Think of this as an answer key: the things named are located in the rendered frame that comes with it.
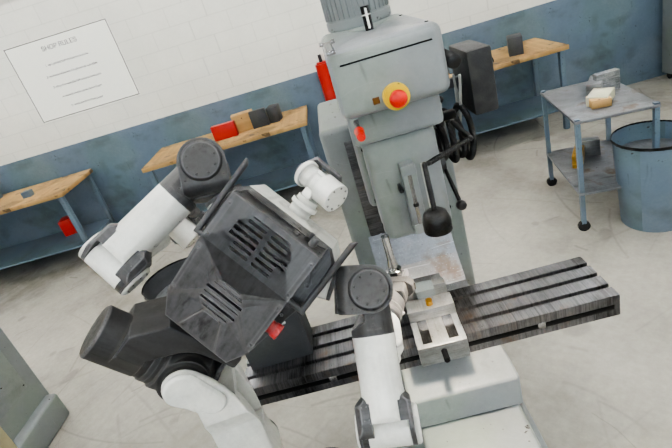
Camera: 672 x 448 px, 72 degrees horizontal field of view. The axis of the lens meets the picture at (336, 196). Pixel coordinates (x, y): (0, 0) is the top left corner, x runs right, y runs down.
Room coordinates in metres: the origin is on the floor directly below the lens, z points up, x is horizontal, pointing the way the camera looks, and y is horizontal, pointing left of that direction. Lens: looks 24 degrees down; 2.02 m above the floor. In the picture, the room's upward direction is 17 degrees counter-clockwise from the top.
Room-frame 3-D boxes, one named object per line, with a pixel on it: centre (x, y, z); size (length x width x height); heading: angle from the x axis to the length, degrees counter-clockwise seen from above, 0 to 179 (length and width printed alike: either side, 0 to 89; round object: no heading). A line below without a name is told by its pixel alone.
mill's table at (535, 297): (1.25, -0.14, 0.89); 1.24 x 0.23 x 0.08; 86
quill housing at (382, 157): (1.25, -0.21, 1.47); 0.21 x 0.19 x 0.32; 86
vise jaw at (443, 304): (1.20, -0.18, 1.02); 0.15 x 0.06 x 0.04; 85
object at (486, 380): (1.25, -0.21, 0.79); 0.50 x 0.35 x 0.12; 176
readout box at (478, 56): (1.53, -0.57, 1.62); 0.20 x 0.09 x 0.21; 176
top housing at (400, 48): (1.26, -0.21, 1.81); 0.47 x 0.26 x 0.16; 176
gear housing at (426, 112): (1.29, -0.21, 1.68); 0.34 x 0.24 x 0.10; 176
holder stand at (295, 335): (1.32, 0.34, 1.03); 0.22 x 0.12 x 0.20; 88
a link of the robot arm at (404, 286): (1.06, -0.06, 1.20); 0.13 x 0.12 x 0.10; 66
